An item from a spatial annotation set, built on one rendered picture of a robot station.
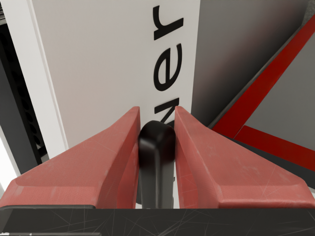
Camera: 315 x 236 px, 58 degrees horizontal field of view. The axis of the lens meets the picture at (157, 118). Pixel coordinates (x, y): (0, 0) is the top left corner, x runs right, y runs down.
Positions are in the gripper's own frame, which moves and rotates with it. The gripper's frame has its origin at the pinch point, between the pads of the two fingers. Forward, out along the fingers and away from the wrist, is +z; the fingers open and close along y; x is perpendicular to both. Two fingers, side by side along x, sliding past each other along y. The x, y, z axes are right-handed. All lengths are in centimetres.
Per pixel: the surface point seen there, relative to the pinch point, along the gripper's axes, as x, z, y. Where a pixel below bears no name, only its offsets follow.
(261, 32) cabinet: 9.3, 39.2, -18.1
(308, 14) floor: 17, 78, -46
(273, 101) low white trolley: 13.9, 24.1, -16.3
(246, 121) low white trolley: 14.0, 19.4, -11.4
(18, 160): 4.1, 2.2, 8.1
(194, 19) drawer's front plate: -2.4, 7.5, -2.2
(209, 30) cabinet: 3.1, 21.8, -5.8
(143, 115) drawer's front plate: 1.6, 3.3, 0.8
